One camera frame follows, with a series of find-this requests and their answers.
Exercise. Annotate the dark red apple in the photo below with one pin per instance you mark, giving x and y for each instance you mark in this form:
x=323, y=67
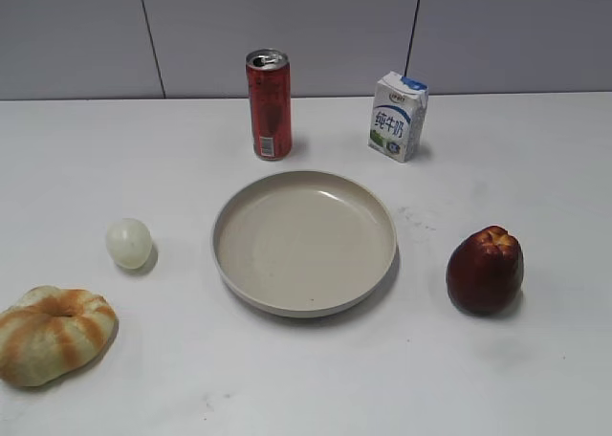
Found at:
x=485, y=272

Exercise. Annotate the striped round bread bun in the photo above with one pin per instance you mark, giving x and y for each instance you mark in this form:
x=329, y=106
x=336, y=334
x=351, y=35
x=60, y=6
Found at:
x=50, y=332

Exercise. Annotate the red soda can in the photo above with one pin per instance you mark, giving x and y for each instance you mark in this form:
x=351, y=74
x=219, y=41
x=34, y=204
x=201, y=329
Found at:
x=269, y=82

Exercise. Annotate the beige round plate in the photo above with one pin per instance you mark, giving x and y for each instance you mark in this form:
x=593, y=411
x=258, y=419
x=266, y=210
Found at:
x=304, y=244

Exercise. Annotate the white milk carton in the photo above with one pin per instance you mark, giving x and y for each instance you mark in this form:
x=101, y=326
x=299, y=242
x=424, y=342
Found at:
x=398, y=115

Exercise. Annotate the white egg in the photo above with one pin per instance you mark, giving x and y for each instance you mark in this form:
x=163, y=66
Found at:
x=129, y=243

